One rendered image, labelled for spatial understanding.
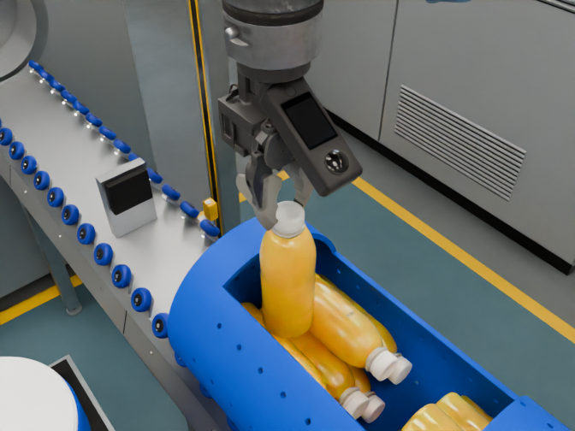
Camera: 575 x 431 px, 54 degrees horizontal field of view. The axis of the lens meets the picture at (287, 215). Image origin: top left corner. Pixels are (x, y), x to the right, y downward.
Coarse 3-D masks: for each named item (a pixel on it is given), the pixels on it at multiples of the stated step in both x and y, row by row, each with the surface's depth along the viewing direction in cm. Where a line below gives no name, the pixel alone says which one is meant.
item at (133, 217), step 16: (112, 176) 111; (128, 176) 112; (144, 176) 114; (112, 192) 111; (128, 192) 114; (144, 192) 116; (112, 208) 114; (128, 208) 116; (144, 208) 121; (112, 224) 117; (128, 224) 120; (144, 224) 123
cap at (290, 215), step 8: (280, 208) 66; (288, 208) 66; (296, 208) 66; (280, 216) 65; (288, 216) 65; (296, 216) 65; (304, 216) 66; (280, 224) 65; (288, 224) 64; (296, 224) 65; (288, 232) 65
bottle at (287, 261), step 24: (264, 240) 68; (288, 240) 66; (312, 240) 69; (264, 264) 69; (288, 264) 67; (312, 264) 69; (264, 288) 72; (288, 288) 70; (312, 288) 73; (264, 312) 76; (288, 312) 73; (312, 312) 77; (288, 336) 77
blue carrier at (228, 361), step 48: (240, 240) 77; (192, 288) 76; (240, 288) 87; (192, 336) 76; (240, 336) 70; (432, 336) 79; (240, 384) 70; (288, 384) 65; (384, 384) 88; (432, 384) 83; (480, 384) 76
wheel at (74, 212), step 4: (68, 204) 120; (72, 204) 120; (64, 208) 121; (68, 208) 120; (72, 208) 119; (76, 208) 120; (64, 212) 121; (68, 212) 120; (72, 212) 119; (76, 212) 119; (64, 216) 120; (68, 216) 119; (72, 216) 119; (76, 216) 119; (64, 220) 120; (68, 220) 119; (72, 220) 119; (76, 220) 120; (68, 224) 120; (72, 224) 120
